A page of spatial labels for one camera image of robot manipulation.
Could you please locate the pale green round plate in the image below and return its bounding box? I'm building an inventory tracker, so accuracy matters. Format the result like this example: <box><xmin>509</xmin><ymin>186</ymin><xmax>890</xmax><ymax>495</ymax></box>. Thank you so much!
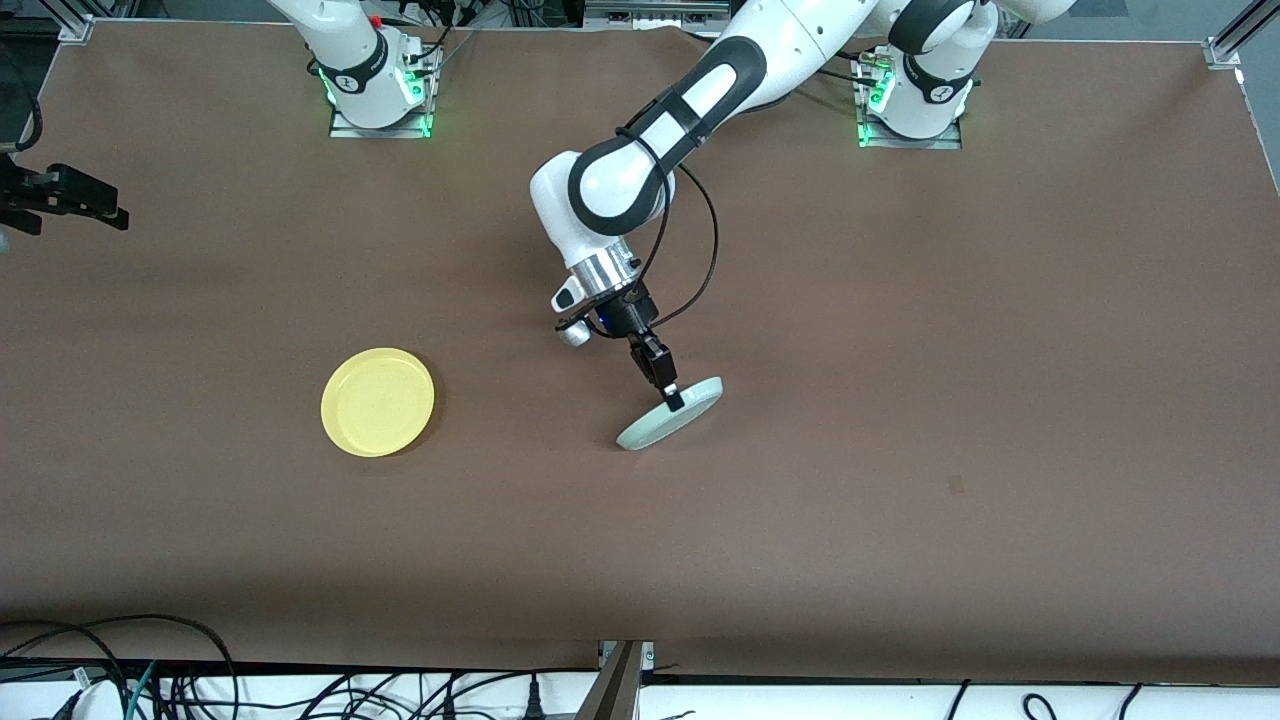
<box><xmin>616</xmin><ymin>376</ymin><xmax>725</xmax><ymax>452</ymax></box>

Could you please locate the yellow round plate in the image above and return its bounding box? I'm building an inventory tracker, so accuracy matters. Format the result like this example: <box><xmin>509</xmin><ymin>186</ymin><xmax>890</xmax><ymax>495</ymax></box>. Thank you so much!
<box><xmin>320</xmin><ymin>347</ymin><xmax>437</xmax><ymax>459</ymax></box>

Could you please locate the white plug adapter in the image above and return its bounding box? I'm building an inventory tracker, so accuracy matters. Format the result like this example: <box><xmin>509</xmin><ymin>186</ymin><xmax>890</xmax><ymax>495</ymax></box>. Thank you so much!
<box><xmin>60</xmin><ymin>680</ymin><xmax>127</xmax><ymax>720</ymax></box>

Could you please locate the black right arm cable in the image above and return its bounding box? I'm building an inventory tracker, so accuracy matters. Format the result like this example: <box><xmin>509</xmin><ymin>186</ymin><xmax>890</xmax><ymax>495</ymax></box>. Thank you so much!
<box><xmin>0</xmin><ymin>55</ymin><xmax>46</xmax><ymax>154</ymax></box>

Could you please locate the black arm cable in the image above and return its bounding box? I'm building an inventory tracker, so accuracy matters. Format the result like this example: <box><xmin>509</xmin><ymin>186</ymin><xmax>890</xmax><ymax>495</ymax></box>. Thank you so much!
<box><xmin>614</xmin><ymin>125</ymin><xmax>721</xmax><ymax>332</ymax></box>
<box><xmin>0</xmin><ymin>55</ymin><xmax>46</xmax><ymax>154</ymax></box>

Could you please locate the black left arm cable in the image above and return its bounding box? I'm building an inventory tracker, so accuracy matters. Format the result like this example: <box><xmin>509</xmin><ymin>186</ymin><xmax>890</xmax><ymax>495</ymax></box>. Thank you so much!
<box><xmin>614</xmin><ymin>125</ymin><xmax>721</xmax><ymax>332</ymax></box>

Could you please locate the metal frame with ports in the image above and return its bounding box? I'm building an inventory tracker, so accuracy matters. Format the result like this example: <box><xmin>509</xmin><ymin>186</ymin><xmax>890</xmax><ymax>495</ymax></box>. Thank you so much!
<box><xmin>583</xmin><ymin>0</ymin><xmax>733</xmax><ymax>32</ymax></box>

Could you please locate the black base cable bundle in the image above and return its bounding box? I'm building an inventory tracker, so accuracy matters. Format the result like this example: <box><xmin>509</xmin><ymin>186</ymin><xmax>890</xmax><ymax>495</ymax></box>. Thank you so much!
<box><xmin>385</xmin><ymin>0</ymin><xmax>486</xmax><ymax>63</ymax></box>
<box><xmin>795</xmin><ymin>48</ymin><xmax>886</xmax><ymax>109</ymax></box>

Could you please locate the aluminium frame profile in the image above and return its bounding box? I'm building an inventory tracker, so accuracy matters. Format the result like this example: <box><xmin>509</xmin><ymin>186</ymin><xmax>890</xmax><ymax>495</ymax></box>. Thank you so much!
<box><xmin>575</xmin><ymin>640</ymin><xmax>656</xmax><ymax>720</ymax></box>

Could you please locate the long black looping cable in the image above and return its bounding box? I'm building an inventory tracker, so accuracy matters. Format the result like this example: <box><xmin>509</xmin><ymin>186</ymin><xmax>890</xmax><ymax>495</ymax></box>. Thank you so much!
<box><xmin>0</xmin><ymin>613</ymin><xmax>239</xmax><ymax>720</ymax></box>

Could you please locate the green cable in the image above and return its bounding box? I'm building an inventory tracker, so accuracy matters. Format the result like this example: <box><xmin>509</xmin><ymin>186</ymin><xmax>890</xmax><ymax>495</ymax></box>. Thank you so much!
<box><xmin>124</xmin><ymin>660</ymin><xmax>160</xmax><ymax>720</ymax></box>

